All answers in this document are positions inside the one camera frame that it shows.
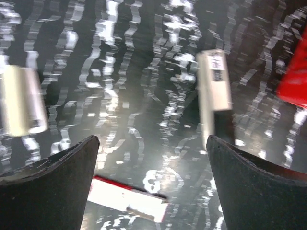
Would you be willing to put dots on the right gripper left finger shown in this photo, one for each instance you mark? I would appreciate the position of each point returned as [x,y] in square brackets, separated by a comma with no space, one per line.
[50,194]

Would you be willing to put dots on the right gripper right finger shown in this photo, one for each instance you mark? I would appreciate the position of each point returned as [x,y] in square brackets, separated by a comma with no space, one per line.
[254,193]

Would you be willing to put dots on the beige stapler magazine piece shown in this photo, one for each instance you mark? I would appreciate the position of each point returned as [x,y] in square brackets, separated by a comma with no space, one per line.
[23,108]

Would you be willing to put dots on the red white staple box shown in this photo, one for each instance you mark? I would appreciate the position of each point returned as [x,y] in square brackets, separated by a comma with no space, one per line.
[126,198]

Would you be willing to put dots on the red plastic shopping basket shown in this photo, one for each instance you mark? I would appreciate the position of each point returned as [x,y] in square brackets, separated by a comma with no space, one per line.
[293,86]

